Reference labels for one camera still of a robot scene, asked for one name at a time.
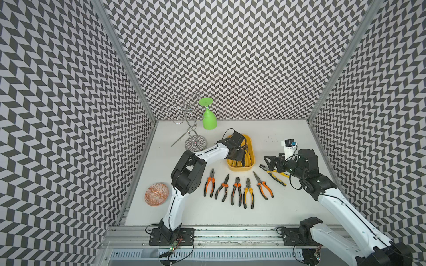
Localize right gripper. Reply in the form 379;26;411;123
263;152;306;180

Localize yellow black combination pliers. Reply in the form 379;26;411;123
260;164;290;187

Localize yellow storage box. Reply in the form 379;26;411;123
226;134;255;172

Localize orange grey pliers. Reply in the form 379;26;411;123
253;172;274;200

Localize orange black long-nose pliers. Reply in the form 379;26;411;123
231;177;243;207

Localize orange black combination pliers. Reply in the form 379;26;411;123
204;169;215;197

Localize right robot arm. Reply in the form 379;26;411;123
264;149;413;266

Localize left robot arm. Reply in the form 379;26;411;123
159;139;247;243

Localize green plastic wine glass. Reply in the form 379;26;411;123
199;97;217;130

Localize chrome glass holder stand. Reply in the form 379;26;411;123
162;94;207;153

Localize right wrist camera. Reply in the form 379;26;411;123
281;139;297;160

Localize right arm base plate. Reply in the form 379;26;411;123
280;226;319;246

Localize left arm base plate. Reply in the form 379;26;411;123
149;228;195;247

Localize aluminium front rail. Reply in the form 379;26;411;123
101;225;284;248

